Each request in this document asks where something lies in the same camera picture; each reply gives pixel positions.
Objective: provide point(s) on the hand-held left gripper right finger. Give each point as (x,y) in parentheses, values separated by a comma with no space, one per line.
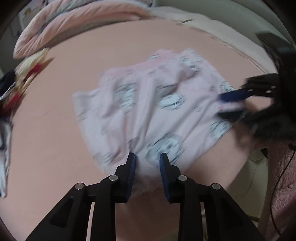
(164,176)

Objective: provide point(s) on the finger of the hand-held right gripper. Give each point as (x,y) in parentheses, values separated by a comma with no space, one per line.
(231,96)
(231,114)

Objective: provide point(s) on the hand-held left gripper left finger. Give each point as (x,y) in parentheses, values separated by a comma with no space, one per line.
(131,171)

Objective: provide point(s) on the pink cartoon print pants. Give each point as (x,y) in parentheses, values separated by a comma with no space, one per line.
(143,104)

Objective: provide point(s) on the pale pink pillow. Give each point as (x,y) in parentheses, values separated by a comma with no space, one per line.
(242,39)

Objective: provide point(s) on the pink round bed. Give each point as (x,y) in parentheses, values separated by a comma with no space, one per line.
(57,139)

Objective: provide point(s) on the grey padded headboard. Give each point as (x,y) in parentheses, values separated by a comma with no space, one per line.
(219,7)

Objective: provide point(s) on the yellow and red garment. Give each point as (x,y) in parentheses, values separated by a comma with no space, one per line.
(30,67)

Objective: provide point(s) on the navy garment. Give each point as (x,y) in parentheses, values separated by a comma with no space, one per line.
(7,81)

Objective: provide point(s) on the pink folded quilt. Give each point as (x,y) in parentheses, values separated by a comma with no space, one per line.
(69,20)

